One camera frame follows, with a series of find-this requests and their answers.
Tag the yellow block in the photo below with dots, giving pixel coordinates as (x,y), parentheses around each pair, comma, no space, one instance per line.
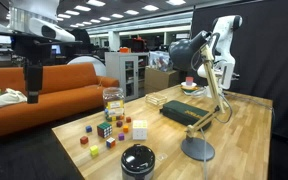
(94,151)

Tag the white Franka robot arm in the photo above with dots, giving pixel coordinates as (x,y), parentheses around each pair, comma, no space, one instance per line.
(225,33)

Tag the brown-red block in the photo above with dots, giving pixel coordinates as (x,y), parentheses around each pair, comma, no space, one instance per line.
(128,119)

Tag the maroon block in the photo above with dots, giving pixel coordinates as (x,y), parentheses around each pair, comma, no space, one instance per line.
(119,123)

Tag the orange block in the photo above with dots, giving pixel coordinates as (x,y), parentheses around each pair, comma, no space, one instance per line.
(125,128)

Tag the white bowl with red rim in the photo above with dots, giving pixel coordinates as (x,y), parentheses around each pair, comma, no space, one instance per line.
(188,85)

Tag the purple block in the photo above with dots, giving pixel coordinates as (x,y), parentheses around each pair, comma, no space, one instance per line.
(121,136)

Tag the blue block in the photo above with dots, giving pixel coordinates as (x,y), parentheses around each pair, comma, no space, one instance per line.
(88,129)

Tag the black lidded bowl pot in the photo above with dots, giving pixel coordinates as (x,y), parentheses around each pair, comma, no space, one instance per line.
(137,164)

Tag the red block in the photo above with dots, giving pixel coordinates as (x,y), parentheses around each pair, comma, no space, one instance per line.
(84,140)

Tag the clear plastic tray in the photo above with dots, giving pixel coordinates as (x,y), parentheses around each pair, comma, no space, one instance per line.
(156,99)

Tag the large cardboard box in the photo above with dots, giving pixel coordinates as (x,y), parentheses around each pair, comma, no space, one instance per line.
(160,80)

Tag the grey glass-door cabinet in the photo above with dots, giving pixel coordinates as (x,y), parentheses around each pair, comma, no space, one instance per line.
(120,73)

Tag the clear bin of toys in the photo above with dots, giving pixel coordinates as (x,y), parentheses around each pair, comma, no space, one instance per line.
(160,61)

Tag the clear jar of blocks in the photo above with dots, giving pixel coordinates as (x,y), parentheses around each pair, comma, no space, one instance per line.
(114,105)

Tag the white-framed puzzle cube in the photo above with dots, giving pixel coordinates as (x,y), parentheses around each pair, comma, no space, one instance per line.
(140,130)

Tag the dark green flat case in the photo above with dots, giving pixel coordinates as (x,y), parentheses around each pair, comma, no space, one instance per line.
(180,111)

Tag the pink cup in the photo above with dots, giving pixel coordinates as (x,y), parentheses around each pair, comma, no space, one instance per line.
(189,81)

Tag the yellow-green plate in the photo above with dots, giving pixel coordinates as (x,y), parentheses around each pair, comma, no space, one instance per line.
(190,89)

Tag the black-framed Rubik's cube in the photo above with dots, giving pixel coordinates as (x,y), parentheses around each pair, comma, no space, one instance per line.
(104,130)

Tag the white round dome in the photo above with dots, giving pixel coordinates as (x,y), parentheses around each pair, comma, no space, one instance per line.
(94,63)

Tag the small Rubik's cube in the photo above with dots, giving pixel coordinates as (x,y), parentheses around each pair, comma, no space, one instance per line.
(110,142)

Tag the orange sofa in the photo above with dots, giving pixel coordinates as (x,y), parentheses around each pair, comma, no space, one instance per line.
(67,96)

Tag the grey desk lamp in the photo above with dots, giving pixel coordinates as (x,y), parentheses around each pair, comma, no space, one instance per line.
(197,150)

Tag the black backdrop curtain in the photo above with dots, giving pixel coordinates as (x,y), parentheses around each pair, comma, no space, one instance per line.
(274,60)

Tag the white machine housing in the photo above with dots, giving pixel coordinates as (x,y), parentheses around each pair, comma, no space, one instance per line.
(34,13)

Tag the white cloth bag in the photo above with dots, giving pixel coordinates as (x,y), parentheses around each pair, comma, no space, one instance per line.
(9,99)

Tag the black camera rig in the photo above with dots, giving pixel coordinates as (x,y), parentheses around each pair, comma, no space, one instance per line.
(33,80)

